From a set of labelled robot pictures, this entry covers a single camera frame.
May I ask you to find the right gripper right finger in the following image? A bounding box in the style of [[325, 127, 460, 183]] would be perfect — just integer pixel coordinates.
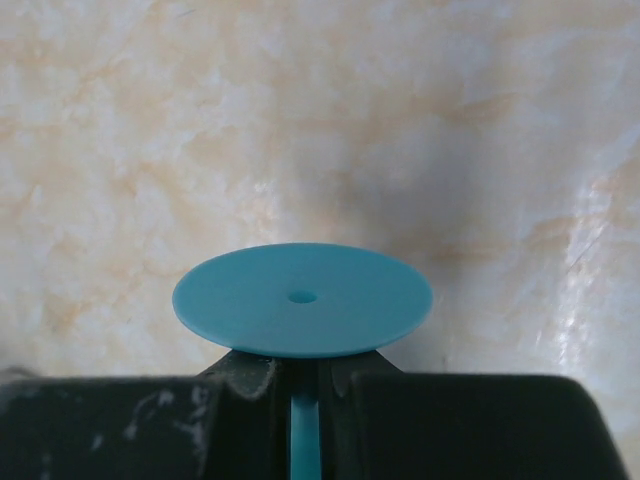
[[319, 352, 627, 479]]

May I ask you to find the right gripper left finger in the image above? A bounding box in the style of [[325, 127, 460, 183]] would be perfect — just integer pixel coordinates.
[[1, 351, 289, 479]]

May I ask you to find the blue wine glass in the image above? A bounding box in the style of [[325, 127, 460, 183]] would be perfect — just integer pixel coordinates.
[[172, 243, 433, 479]]

